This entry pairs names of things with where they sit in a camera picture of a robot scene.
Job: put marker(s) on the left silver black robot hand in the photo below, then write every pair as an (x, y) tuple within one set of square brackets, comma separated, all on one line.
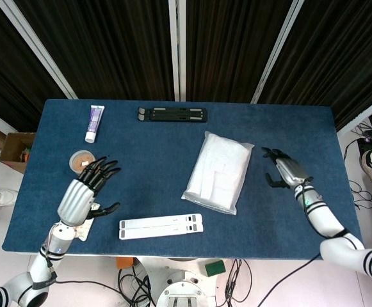
[(75, 199)]

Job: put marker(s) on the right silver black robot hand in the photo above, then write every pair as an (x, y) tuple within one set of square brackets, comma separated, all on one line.
[(291, 169)]

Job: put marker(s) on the white garment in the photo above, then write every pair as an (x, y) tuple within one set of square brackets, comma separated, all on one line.
[(224, 160)]

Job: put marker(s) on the translucent plastic zip bag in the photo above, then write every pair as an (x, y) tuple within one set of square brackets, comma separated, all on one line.
[(219, 171)]

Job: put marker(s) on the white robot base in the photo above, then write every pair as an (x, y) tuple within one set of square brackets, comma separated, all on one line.
[(182, 281)]

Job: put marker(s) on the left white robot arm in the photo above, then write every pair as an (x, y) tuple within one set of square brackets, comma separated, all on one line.
[(59, 241)]

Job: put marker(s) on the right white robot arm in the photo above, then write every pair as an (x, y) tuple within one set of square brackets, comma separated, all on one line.
[(325, 220)]

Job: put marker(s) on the white knitted cloth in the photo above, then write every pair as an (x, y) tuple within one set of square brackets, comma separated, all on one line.
[(84, 231)]

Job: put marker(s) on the clear jar of rubber bands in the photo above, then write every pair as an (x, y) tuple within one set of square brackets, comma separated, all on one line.
[(80, 160)]

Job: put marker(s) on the purple white tube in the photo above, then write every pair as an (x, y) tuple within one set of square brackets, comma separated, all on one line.
[(94, 123)]

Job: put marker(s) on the brown cardboard box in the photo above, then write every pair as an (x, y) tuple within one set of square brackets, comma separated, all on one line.
[(12, 150)]

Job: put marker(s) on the orange block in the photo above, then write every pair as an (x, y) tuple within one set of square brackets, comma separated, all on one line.
[(124, 263)]

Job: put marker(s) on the white folding laptop stand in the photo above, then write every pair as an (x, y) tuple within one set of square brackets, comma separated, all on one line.
[(160, 226)]

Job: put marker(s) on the blue table mat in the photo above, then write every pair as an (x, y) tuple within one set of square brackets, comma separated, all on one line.
[(160, 160)]

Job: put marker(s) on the green block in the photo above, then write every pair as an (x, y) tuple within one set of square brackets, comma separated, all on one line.
[(215, 268)]

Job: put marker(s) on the black folding laptop stand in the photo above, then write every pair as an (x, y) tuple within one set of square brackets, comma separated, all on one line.
[(173, 114)]

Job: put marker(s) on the black pleated curtain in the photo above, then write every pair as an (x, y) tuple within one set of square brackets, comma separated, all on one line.
[(102, 44), (342, 48), (0, 64), (233, 44)]

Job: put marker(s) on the white partition post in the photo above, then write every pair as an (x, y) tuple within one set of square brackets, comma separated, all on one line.
[(176, 48), (278, 48), (35, 44)]

